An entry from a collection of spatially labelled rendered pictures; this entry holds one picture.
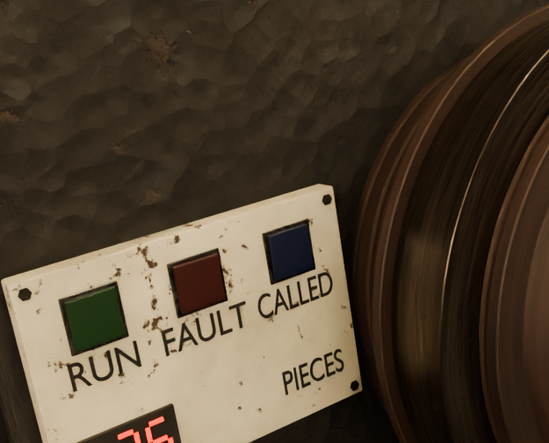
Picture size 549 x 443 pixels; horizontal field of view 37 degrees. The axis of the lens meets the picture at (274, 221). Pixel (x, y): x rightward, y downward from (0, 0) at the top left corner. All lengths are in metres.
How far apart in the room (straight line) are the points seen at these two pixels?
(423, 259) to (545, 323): 0.09
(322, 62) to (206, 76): 0.10
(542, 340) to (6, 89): 0.39
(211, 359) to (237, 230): 0.10
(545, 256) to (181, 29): 0.30
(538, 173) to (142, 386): 0.31
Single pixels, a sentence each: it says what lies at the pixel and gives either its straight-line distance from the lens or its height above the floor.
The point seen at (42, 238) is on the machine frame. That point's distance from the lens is 0.58.
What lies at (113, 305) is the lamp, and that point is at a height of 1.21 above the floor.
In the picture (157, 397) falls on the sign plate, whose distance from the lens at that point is 0.62.
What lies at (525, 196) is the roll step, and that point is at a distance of 0.58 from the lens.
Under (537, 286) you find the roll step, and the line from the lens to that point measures 0.59.
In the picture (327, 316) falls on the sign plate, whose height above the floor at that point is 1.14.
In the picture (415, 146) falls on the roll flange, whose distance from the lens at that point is 0.62.
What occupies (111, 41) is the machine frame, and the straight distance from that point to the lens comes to 0.59.
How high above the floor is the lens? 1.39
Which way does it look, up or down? 15 degrees down
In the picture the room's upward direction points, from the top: 9 degrees counter-clockwise
